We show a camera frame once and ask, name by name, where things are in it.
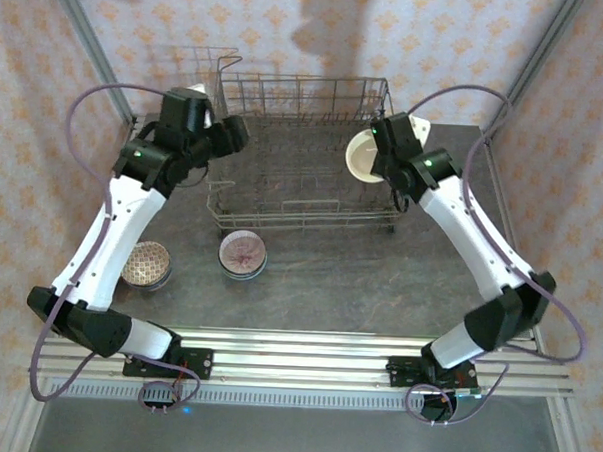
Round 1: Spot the plain white bowl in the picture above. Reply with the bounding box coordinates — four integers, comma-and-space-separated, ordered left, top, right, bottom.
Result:
343, 128, 387, 186

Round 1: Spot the grey wire dish rack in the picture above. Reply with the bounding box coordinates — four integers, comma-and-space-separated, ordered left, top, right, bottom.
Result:
204, 54, 409, 244

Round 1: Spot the purple line pattern bowl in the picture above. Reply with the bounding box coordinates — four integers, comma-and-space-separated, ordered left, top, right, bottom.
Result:
217, 228, 270, 279

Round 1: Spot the brown lattice pattern bowl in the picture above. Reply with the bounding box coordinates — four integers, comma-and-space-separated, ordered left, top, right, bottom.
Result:
120, 239, 175, 287

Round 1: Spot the grey metal panel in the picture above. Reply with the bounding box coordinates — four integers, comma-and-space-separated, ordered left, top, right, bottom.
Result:
25, 392, 569, 452

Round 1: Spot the aluminium frame post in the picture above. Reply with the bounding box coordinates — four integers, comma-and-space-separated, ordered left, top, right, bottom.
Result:
38, 0, 145, 128
484, 0, 586, 147

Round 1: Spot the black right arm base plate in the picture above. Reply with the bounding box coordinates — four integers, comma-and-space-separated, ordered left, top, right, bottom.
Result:
384, 354, 479, 394

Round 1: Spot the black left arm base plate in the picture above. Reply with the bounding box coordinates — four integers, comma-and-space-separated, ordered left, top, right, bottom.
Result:
122, 343, 214, 382

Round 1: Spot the aluminium mounting rail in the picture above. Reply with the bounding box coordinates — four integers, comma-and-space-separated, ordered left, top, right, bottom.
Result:
27, 317, 578, 402

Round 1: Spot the slotted grey cable duct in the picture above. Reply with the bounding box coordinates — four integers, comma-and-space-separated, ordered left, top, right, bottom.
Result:
47, 379, 428, 414

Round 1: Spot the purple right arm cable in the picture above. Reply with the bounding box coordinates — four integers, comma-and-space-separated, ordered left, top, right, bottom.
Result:
392, 81, 600, 434

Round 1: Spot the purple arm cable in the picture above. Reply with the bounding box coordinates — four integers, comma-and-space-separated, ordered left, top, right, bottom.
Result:
392, 81, 600, 434
26, 79, 214, 417

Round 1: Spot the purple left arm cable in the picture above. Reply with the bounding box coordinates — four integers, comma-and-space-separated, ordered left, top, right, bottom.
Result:
26, 79, 214, 417

